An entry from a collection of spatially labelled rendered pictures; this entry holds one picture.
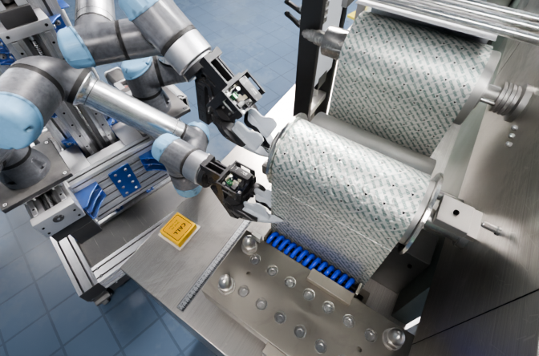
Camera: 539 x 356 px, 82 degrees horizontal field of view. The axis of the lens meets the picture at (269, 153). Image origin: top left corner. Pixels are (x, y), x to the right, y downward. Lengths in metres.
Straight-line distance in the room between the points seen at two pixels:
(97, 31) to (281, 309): 0.63
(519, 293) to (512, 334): 0.04
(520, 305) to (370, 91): 0.43
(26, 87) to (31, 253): 1.55
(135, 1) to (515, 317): 0.60
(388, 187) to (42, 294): 1.89
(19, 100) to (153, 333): 1.31
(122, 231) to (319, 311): 1.31
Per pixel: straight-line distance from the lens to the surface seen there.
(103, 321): 1.92
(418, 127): 0.68
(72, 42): 0.68
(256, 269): 0.71
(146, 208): 1.84
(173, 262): 0.89
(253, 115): 0.59
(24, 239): 2.34
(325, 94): 1.02
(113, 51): 0.67
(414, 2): 0.64
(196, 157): 0.73
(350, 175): 0.50
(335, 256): 0.69
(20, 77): 0.83
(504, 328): 0.38
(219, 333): 0.82
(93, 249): 1.83
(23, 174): 1.30
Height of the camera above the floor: 1.70
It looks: 51 degrees down
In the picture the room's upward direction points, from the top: straight up
